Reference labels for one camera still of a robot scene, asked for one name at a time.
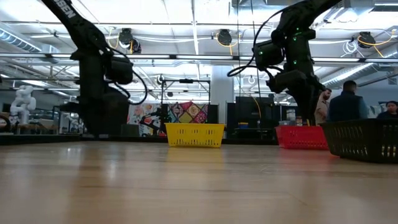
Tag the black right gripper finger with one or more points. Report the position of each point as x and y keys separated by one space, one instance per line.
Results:
x=306 y=112

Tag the black background robot arm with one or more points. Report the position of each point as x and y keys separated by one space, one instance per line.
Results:
x=155 y=119

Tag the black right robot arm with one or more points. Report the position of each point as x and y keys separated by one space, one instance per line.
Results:
x=295 y=40

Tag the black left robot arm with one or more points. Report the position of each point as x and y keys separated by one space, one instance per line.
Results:
x=90 y=46

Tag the person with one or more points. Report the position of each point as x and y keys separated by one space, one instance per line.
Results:
x=322 y=107
x=390 y=110
x=346 y=105

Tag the red plastic basket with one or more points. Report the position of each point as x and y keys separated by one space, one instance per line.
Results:
x=301 y=138

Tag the black equipment cabinet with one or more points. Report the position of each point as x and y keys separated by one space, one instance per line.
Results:
x=248 y=112

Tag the black plastic basket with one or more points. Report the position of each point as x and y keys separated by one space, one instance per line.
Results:
x=360 y=140

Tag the small blue bin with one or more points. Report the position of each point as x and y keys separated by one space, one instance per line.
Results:
x=243 y=125

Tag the white robot figure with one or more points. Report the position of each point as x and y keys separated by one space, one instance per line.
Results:
x=23 y=102

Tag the colourful patchwork quilt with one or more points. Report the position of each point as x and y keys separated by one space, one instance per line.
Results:
x=186 y=113

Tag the yellow plastic basket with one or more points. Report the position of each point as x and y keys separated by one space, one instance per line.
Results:
x=194 y=135

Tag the black metal table frame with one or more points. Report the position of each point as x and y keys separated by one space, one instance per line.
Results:
x=40 y=139

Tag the black frame stand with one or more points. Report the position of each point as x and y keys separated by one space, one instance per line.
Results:
x=186 y=81

